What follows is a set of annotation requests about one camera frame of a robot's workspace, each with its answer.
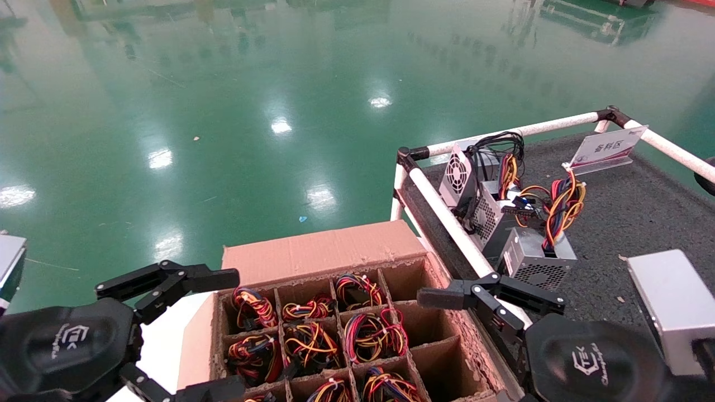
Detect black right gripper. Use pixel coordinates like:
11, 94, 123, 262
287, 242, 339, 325
416, 272, 679, 402

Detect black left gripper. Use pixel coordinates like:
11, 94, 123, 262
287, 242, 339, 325
0, 260, 246, 402

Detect white table under cardboard box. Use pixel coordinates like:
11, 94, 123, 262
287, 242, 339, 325
106, 290, 218, 402

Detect brown cardboard divider box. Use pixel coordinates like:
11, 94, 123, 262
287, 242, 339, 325
178, 219, 526, 402

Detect mesh sided power supply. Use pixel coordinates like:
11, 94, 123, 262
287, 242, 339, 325
469, 154, 554, 260

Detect dark grey felt table mat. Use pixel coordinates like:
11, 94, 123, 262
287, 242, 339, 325
402, 131, 715, 336

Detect clear acrylic sign placard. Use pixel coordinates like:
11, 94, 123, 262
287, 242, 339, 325
561, 125, 649, 176

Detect black rounded knob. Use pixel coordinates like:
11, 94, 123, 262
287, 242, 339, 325
694, 158, 715, 196

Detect white pipe table frame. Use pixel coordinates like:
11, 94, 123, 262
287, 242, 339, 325
390, 105, 715, 330

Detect silver fan power supply black wires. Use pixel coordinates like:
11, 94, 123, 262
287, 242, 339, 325
438, 131, 526, 216

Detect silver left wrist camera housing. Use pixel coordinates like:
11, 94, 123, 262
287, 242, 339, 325
0, 233, 27, 313

